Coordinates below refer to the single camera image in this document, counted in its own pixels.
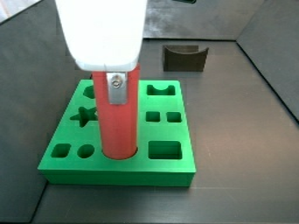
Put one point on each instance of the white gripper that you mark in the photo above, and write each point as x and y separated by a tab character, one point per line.
104	32

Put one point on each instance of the red cylinder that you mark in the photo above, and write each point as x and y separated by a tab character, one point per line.
117	119

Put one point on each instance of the black cradle fixture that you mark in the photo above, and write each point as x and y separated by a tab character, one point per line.
184	58

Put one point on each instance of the green shape sorter block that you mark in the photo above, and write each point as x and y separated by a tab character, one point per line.
164	162

